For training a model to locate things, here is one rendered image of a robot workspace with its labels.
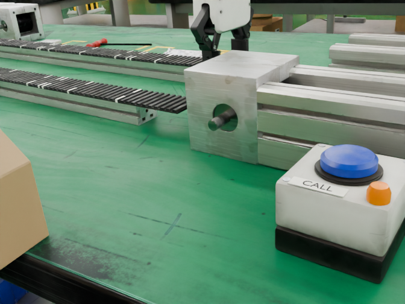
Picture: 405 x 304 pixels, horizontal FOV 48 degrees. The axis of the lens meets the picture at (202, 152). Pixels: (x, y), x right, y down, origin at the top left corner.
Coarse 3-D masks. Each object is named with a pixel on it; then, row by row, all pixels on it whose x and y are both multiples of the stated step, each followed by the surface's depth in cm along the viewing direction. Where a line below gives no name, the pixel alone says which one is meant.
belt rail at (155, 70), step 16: (0, 48) 108; (16, 48) 104; (64, 64) 96; (80, 64) 93; (96, 64) 91; (112, 64) 88; (128, 64) 85; (144, 64) 82; (160, 64) 80; (176, 80) 79
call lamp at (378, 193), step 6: (372, 186) 29; (378, 186) 29; (384, 186) 29; (366, 192) 29; (372, 192) 29; (378, 192) 28; (384, 192) 28; (390, 192) 29; (366, 198) 29; (372, 198) 29; (378, 198) 28; (384, 198) 28; (390, 198) 29; (378, 204) 29; (384, 204) 29
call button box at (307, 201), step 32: (384, 160) 34; (288, 192) 32; (320, 192) 31; (352, 192) 30; (288, 224) 33; (320, 224) 31; (352, 224) 30; (384, 224) 29; (320, 256) 32; (352, 256) 31; (384, 256) 30
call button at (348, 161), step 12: (324, 156) 33; (336, 156) 32; (348, 156) 32; (360, 156) 32; (372, 156) 32; (324, 168) 32; (336, 168) 31; (348, 168) 31; (360, 168) 31; (372, 168) 31
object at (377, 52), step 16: (336, 48) 58; (352, 48) 57; (368, 48) 56; (384, 48) 55; (400, 48) 55; (336, 64) 60; (352, 64) 58; (368, 64) 57; (384, 64) 56; (400, 64) 54
